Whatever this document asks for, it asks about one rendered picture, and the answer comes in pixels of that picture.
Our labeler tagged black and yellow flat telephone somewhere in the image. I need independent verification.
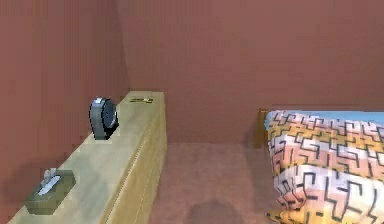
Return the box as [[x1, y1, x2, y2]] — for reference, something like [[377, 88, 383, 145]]
[[129, 96, 155, 104]]

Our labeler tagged bed with patterned orange quilt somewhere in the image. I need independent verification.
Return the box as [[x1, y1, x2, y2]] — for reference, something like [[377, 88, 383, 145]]
[[255, 108, 384, 224]]

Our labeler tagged pale wooden dresser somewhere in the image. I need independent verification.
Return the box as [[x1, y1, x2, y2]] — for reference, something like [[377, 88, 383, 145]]
[[6, 90, 168, 224]]

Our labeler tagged grey round alarm clock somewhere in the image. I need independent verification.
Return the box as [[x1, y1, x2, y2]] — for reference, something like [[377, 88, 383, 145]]
[[88, 96, 120, 141]]

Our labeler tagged olive green tissue box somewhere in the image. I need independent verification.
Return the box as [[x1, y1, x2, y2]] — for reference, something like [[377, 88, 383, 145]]
[[24, 167, 77, 216]]

